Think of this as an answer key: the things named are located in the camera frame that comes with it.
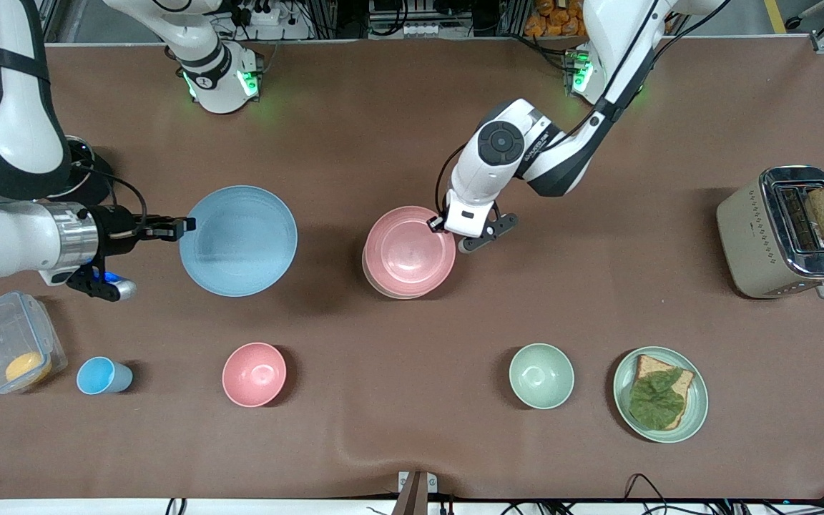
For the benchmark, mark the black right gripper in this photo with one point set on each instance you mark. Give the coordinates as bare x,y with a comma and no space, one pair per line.
116,229

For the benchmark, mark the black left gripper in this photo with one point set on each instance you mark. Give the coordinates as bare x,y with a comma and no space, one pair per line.
437,224

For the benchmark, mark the pink plate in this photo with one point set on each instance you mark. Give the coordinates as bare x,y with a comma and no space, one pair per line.
408,250

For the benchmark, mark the blue plate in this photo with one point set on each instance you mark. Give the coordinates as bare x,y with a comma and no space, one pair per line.
239,242

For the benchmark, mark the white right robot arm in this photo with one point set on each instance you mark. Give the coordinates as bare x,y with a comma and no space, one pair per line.
4,243

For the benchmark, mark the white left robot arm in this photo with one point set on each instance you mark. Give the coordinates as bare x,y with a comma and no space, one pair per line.
498,143

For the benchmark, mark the beige plate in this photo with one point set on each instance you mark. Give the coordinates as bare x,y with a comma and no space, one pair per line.
375,287

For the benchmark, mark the blue cup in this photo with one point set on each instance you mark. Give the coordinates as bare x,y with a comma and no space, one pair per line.
101,376

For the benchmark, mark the pink bowl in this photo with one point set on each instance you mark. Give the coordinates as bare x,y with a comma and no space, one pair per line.
254,375

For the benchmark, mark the green bowl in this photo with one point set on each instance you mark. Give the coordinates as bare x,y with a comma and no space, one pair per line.
541,376

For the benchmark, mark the white power strip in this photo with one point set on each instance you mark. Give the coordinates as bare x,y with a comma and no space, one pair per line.
419,30
262,16

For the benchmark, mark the yellow food piece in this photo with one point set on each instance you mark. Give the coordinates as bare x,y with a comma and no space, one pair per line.
26,367

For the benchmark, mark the brown table cloth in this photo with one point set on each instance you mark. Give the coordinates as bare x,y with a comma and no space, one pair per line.
412,429

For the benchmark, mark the bag of orange buns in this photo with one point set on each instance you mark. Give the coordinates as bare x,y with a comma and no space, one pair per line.
555,21

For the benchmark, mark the bread slice under lettuce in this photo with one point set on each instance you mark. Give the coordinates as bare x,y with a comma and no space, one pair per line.
648,366

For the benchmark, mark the green lettuce leaf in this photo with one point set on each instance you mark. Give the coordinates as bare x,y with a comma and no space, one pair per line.
655,400

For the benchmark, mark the beige chrome toaster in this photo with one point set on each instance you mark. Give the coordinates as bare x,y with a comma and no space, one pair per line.
748,243

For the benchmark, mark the green plate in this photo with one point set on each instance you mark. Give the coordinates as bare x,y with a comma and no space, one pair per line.
698,400

